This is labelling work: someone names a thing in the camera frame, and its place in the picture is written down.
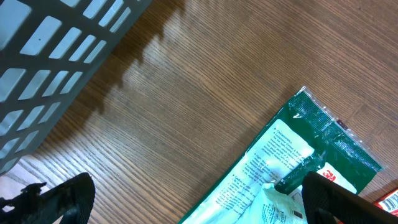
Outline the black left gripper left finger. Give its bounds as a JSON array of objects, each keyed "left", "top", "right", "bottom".
[{"left": 1, "top": 172, "right": 95, "bottom": 224}]

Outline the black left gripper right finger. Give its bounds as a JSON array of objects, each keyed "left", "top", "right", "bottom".
[{"left": 302, "top": 172, "right": 397, "bottom": 224}]

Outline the red stick packet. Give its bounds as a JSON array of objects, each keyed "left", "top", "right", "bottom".
[{"left": 374, "top": 189, "right": 398, "bottom": 217}]

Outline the green 3M sponge package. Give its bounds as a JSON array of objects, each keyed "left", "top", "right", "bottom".
[{"left": 180, "top": 86, "right": 383, "bottom": 223}]

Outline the grey plastic mesh basket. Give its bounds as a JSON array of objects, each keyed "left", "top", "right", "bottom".
[{"left": 1, "top": 0, "right": 150, "bottom": 173}]

